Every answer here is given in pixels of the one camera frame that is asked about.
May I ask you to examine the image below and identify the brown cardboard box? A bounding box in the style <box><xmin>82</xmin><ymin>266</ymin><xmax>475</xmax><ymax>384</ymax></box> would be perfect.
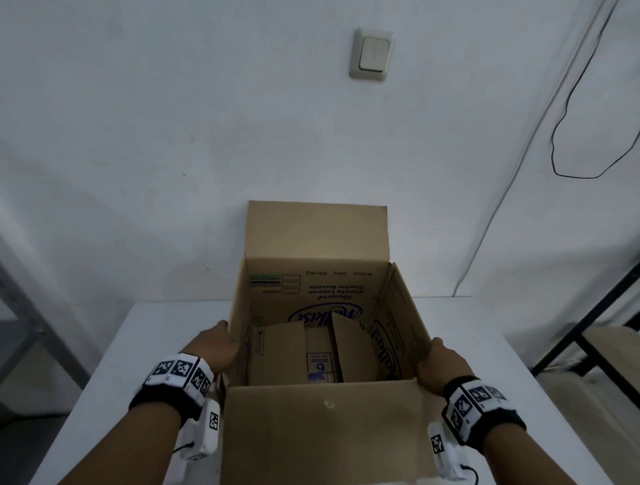
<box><xmin>220</xmin><ymin>201</ymin><xmax>454</xmax><ymax>485</ymax></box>

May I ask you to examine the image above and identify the grey metal shelf frame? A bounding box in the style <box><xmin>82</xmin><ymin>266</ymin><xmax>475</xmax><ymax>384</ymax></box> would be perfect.
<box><xmin>0</xmin><ymin>234</ymin><xmax>94</xmax><ymax>431</ymax></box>

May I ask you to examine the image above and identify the black-framed wooden table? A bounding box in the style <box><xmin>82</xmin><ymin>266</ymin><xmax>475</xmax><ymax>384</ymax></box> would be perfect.
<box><xmin>530</xmin><ymin>262</ymin><xmax>640</xmax><ymax>400</ymax></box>

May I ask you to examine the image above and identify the black wall cable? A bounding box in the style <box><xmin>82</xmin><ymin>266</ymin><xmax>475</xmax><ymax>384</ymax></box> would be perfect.
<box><xmin>551</xmin><ymin>0</ymin><xmax>640</xmax><ymax>180</ymax></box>

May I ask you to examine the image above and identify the black wristband with marker tags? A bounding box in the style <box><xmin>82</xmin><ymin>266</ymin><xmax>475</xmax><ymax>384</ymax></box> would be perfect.
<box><xmin>128</xmin><ymin>352</ymin><xmax>216</xmax><ymax>421</ymax></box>
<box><xmin>441</xmin><ymin>376</ymin><xmax>527</xmax><ymax>455</ymax></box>

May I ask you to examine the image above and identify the cream wall light switch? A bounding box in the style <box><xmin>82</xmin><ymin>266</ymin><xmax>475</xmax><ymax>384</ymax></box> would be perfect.
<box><xmin>349</xmin><ymin>28</ymin><xmax>395</xmax><ymax>82</ymax></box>

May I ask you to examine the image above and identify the person's right forearm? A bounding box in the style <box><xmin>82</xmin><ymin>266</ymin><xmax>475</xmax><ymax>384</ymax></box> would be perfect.
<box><xmin>481</xmin><ymin>426</ymin><xmax>590</xmax><ymax>485</ymax></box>

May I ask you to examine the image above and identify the person's left forearm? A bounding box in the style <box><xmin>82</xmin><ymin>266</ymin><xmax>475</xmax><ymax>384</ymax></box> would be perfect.
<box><xmin>57</xmin><ymin>404</ymin><xmax>184</xmax><ymax>485</ymax></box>

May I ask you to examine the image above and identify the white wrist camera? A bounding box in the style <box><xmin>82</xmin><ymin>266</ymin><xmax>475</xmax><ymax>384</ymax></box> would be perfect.
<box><xmin>171</xmin><ymin>399</ymin><xmax>222</xmax><ymax>464</ymax></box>
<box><xmin>427</xmin><ymin>422</ymin><xmax>479</xmax><ymax>483</ymax></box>

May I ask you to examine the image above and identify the person's right hand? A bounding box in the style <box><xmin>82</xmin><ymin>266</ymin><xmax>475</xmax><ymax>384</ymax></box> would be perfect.
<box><xmin>416</xmin><ymin>338</ymin><xmax>476</xmax><ymax>399</ymax></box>

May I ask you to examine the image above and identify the person's left hand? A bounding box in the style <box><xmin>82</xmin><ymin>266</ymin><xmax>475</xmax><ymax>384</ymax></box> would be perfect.
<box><xmin>179</xmin><ymin>320</ymin><xmax>242</xmax><ymax>386</ymax></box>

